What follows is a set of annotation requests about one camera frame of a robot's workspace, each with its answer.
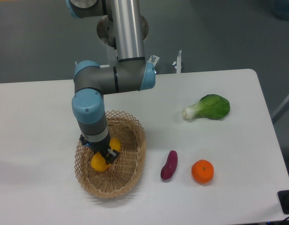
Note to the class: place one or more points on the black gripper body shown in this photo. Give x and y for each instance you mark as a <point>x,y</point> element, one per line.
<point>101,146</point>

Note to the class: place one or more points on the yellow mango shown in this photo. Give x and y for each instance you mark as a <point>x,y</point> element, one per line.
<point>98,162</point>

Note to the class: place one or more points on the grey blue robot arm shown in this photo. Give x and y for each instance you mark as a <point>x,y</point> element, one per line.
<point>130,72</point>

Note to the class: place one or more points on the woven wicker basket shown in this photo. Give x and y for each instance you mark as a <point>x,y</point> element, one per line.
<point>125,172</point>

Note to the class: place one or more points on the purple sweet potato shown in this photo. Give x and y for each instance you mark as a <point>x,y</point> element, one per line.
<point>170,166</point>

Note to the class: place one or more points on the orange tangerine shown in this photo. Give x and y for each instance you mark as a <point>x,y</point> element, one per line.
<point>202,171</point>

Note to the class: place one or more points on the green bok choy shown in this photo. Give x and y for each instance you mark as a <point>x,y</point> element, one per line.
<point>211,106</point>

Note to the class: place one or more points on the black device at table edge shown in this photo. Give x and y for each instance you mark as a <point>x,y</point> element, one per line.
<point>284,200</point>

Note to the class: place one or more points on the white frame at right edge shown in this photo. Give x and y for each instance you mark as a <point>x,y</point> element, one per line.
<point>280,110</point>

